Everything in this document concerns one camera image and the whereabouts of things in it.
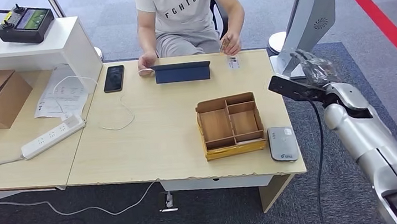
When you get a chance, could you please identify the person's right hand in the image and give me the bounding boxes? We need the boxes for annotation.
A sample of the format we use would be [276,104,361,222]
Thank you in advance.
[136,50,160,77]

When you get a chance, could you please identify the person's left hand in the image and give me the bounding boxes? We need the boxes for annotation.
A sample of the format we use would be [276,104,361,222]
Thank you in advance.
[219,29,243,58]

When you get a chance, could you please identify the wooden room key card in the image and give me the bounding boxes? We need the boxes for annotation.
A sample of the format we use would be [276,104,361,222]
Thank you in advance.
[217,36,233,54]

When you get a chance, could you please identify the white ID card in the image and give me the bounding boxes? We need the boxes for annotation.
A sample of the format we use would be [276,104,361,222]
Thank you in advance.
[227,55,241,70]

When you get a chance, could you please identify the wooden organizer box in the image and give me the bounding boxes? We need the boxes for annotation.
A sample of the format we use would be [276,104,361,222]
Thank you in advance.
[193,90,269,163]

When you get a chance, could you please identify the person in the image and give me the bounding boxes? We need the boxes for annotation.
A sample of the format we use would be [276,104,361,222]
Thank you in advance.
[131,0,251,77]

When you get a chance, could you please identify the clear plastic hand cover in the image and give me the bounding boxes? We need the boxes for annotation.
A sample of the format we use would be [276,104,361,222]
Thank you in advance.
[289,44,344,91]

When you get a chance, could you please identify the grey card reader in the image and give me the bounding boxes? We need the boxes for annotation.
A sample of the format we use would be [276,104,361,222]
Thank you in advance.
[266,124,300,164]

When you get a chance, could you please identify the black office chair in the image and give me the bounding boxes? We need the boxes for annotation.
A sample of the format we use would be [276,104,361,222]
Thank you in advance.
[208,0,232,40]

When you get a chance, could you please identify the tablet in blue case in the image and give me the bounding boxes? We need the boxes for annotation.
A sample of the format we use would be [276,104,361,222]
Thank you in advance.
[150,60,213,86]

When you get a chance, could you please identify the black smartphone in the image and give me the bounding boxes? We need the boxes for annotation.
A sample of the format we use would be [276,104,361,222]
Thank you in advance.
[101,64,128,94]

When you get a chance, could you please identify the white round stand base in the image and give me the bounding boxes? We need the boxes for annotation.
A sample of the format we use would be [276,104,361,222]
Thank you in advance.
[266,30,289,56]

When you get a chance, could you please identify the silver kiosk stand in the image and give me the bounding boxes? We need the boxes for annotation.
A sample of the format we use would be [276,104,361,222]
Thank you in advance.
[263,0,392,82]

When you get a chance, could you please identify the white desk shelf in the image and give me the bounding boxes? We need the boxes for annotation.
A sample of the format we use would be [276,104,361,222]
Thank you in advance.
[0,13,107,105]

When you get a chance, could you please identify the printed paper sheets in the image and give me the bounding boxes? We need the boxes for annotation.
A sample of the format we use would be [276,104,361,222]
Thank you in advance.
[29,62,92,124]

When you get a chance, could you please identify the white power strip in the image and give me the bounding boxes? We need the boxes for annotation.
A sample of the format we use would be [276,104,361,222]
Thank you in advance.
[17,113,90,161]

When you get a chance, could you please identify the black remote controller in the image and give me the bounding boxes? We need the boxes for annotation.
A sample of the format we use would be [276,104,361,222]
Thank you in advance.
[0,0,58,48]

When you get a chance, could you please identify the black socket plate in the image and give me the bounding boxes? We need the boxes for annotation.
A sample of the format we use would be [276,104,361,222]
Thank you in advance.
[157,190,179,214]

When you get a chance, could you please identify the white charging cable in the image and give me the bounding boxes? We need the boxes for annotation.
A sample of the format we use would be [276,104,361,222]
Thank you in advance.
[50,72,102,122]
[93,68,159,133]

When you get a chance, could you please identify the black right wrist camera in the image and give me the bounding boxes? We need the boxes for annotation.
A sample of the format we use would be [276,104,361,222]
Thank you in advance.
[266,69,328,107]

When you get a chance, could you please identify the black camera cable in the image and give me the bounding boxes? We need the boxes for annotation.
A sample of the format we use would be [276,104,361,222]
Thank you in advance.
[306,98,334,224]

